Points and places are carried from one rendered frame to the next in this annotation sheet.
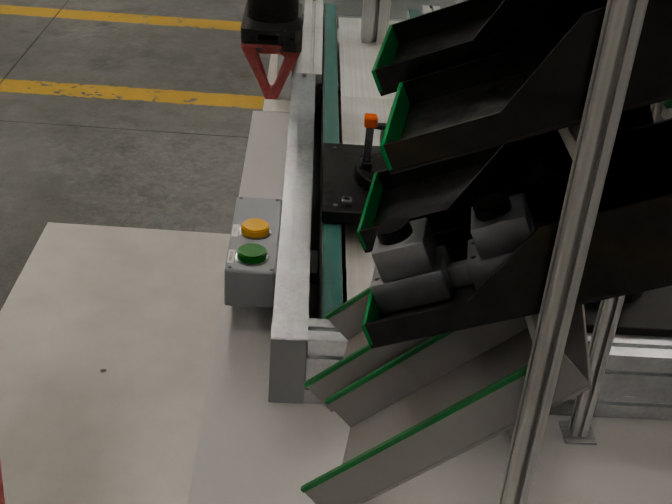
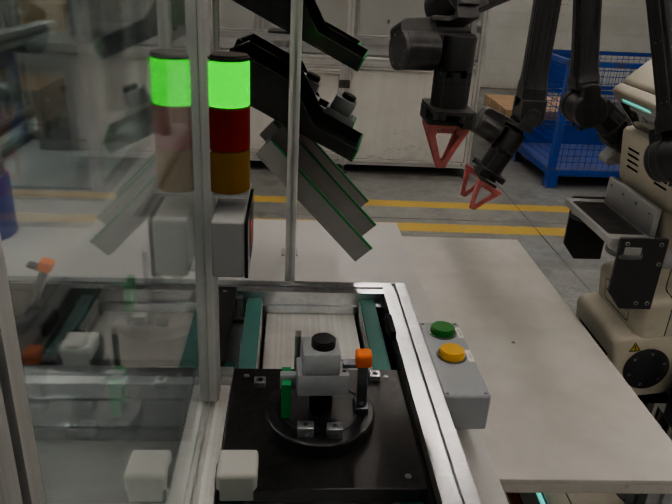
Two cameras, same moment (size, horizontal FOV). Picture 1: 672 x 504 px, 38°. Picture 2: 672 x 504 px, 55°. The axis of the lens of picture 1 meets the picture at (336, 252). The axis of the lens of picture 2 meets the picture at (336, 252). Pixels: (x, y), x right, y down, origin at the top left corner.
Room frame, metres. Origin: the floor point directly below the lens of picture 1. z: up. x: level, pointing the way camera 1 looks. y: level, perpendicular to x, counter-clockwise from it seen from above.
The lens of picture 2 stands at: (2.06, -0.10, 1.51)
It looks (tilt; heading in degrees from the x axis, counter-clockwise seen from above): 24 degrees down; 178
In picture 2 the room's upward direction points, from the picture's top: 3 degrees clockwise
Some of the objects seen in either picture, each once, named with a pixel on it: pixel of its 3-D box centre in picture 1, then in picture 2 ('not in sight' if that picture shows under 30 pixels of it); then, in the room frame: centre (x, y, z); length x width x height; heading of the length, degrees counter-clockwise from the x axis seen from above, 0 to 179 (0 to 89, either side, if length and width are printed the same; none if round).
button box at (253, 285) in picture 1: (254, 248); (449, 371); (1.19, 0.12, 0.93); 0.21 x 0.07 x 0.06; 3
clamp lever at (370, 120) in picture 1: (374, 138); (356, 377); (1.38, -0.04, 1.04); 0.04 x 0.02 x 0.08; 93
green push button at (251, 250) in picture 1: (252, 256); (442, 331); (1.12, 0.11, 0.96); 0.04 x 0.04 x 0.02
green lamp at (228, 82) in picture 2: not in sight; (227, 82); (1.31, -0.21, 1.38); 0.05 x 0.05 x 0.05
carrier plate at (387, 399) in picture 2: (396, 183); (319, 426); (1.38, -0.09, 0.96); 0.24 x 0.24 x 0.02; 3
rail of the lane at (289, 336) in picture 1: (300, 199); (432, 463); (1.39, 0.06, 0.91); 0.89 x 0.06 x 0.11; 3
